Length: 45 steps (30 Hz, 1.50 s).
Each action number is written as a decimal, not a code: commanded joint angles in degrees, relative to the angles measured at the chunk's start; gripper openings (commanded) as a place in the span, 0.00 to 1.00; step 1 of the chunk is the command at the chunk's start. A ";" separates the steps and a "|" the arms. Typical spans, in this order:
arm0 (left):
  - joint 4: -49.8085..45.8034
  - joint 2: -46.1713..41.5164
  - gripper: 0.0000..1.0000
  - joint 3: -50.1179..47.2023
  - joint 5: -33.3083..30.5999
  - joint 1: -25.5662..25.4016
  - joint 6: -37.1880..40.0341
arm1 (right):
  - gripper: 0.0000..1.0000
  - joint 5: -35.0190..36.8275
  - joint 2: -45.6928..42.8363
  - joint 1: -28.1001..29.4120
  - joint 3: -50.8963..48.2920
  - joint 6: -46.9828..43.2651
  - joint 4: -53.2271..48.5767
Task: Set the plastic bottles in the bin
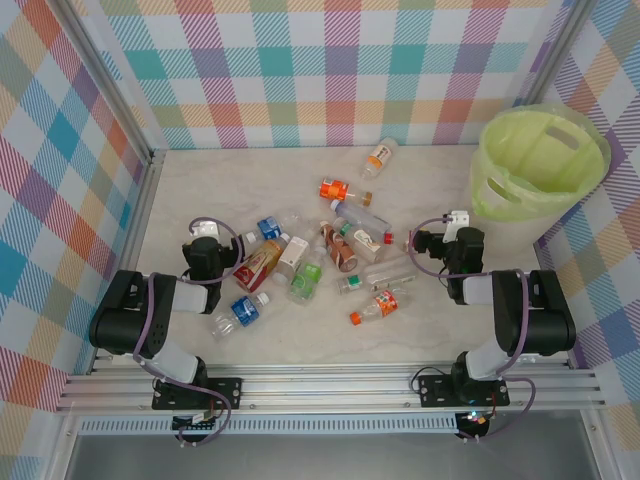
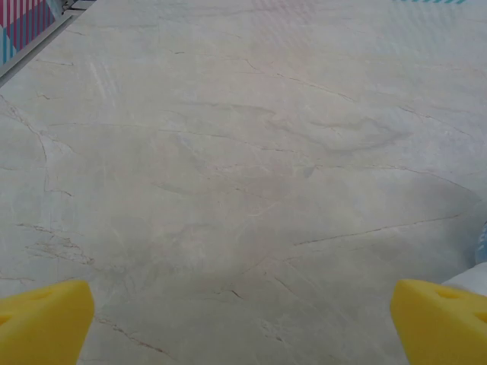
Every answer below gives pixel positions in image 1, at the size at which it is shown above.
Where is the red gold label bottle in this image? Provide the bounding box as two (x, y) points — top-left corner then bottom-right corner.
(232, 232), (291, 292)

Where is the crushed clear plastic bottle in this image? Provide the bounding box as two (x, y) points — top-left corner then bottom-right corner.
(364, 253), (421, 294)

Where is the blue label plastic bottle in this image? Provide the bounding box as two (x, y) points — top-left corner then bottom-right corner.
(243, 213), (304, 246)
(209, 292), (272, 343)

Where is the white opaque square bottle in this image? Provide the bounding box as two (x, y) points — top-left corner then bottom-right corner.
(272, 236), (311, 286)

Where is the long clear plastic bottle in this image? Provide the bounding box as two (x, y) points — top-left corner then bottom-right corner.
(327, 198), (396, 246)

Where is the red label orange cap bottle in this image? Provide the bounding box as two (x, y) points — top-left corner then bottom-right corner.
(348, 288), (414, 327)

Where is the green label plastic bottle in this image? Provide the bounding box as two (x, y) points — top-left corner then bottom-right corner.
(286, 247), (326, 306)

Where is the brown coffee label bottle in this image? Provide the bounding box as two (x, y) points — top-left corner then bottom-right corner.
(318, 222), (359, 274)

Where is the white orange label bottle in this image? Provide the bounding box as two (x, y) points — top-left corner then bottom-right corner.
(360, 137), (400, 180)

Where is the orange label brown cap bottle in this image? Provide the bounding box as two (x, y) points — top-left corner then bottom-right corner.
(318, 176), (375, 207)

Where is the white plastic bin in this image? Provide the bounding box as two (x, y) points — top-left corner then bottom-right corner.
(469, 102), (614, 259)

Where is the light green plastic bin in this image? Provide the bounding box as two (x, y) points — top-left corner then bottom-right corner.
(470, 102), (614, 221)

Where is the left controller circuit board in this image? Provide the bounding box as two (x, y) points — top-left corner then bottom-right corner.
(172, 410), (221, 432)

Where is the controller circuit board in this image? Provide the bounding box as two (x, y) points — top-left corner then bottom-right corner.
(172, 410), (221, 432)
(457, 409), (494, 431)

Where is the right controller circuit board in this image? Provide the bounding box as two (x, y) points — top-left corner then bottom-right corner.
(457, 409), (494, 431)

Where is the grey metal shelf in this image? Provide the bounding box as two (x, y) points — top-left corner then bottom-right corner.
(64, 433), (601, 480)

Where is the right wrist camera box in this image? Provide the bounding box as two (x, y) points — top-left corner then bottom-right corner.
(442, 209), (471, 244)

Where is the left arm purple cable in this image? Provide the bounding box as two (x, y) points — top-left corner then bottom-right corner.
(132, 216), (247, 449)

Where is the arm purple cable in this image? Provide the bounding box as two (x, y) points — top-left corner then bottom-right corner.
(407, 215), (539, 444)
(132, 216), (247, 449)

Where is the left aluminium side rail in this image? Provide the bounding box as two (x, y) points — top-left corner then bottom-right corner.
(84, 148), (169, 376)

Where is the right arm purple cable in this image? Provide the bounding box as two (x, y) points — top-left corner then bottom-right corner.
(407, 215), (539, 444)

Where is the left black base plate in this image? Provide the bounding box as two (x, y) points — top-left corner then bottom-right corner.
(151, 377), (245, 412)

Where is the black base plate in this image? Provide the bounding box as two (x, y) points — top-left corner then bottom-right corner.
(417, 373), (512, 409)
(151, 377), (245, 412)

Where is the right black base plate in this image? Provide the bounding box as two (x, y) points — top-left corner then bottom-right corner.
(417, 373), (512, 409)

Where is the aluminium mounting rail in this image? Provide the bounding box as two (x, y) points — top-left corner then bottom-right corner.
(57, 360), (607, 415)

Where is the white slotted cable duct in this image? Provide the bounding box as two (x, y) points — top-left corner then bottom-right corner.
(78, 417), (460, 436)

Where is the left aluminium corner post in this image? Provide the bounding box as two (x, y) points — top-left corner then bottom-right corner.
(62, 0), (169, 169)

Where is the aluminium corner post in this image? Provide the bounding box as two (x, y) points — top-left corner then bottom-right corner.
(518, 0), (599, 109)
(62, 0), (169, 169)

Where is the right aluminium corner post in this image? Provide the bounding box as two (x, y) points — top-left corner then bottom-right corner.
(518, 0), (599, 109)

